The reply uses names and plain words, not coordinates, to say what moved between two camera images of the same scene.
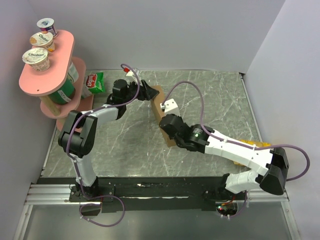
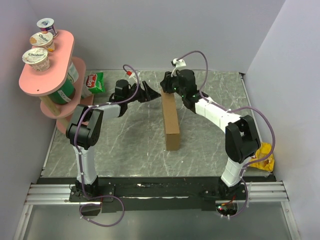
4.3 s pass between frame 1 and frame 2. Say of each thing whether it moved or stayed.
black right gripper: moved
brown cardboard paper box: moved
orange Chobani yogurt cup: stayed
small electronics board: stayed
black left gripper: stayed
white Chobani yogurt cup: stayed
